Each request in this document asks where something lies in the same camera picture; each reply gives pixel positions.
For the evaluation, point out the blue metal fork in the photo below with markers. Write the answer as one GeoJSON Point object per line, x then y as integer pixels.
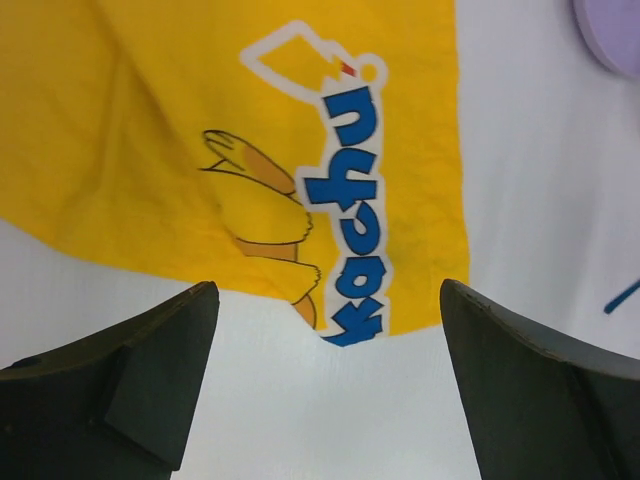
{"type": "Point", "coordinates": [621, 297]}

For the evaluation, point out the yellow Pikachu placemat cloth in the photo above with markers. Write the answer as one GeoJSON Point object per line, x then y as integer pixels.
{"type": "Point", "coordinates": [306, 151]}

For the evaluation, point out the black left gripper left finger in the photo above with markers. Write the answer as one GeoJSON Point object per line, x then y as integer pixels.
{"type": "Point", "coordinates": [117, 404]}

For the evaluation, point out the lilac plastic plate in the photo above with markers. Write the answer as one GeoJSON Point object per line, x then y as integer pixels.
{"type": "Point", "coordinates": [610, 29]}

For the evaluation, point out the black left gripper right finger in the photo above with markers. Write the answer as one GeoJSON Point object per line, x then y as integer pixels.
{"type": "Point", "coordinates": [539, 404]}

